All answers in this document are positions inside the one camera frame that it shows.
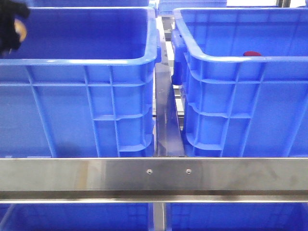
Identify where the blue crate rear right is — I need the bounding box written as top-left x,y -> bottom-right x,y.
158,0 -> 227,15

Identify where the blue crate lower left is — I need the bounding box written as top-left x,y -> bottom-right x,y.
0,203 -> 154,231

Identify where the steel front shelf rail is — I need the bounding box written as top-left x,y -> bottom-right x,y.
0,157 -> 308,203

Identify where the large blue crate right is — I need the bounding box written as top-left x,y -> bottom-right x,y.
171,8 -> 308,157

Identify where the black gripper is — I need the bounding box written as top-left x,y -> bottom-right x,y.
0,0 -> 30,56

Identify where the large blue crate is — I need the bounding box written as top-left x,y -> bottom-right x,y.
0,7 -> 161,158
171,8 -> 308,157

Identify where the yellow button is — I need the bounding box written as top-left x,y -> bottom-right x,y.
14,19 -> 27,42

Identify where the red button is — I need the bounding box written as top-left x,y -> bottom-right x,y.
243,51 -> 262,57

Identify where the steel centre divider bar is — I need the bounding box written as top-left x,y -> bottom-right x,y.
155,63 -> 185,157

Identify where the large blue crate left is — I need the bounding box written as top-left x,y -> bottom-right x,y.
0,7 -> 161,158

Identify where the steel lower vertical post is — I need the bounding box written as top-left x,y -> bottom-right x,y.
153,203 -> 166,231

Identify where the blue crate rear left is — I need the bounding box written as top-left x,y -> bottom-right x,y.
22,0 -> 157,8

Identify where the blue crate lower right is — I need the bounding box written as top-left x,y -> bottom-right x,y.
167,203 -> 308,231

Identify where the left rail screw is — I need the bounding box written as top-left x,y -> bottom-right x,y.
146,169 -> 153,175

